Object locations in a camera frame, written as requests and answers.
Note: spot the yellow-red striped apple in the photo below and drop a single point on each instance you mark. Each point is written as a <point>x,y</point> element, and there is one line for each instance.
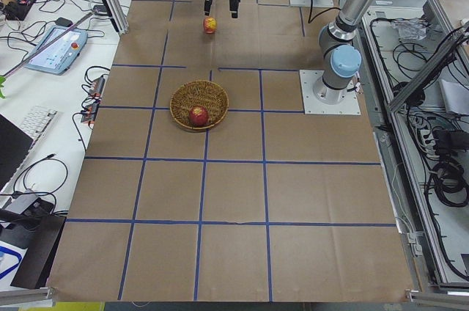
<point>209,25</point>

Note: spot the round wicker basket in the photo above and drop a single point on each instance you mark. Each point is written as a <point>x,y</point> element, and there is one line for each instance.
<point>203,94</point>

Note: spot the dark red basket apple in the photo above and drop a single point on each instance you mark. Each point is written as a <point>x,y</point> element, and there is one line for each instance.
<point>198,116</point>

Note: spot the long metal rod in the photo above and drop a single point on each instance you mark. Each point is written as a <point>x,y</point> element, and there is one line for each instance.
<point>53,34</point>

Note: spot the blue teach pendant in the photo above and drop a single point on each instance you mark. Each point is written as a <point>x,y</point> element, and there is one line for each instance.
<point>57,58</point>

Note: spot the white keyboard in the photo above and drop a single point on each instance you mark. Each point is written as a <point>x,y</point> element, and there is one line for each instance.
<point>36,123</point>

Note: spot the black laptop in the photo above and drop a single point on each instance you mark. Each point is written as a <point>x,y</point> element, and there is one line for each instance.
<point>15,146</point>

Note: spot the grey adapter box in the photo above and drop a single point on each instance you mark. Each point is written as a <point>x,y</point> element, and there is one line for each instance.
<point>29,205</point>

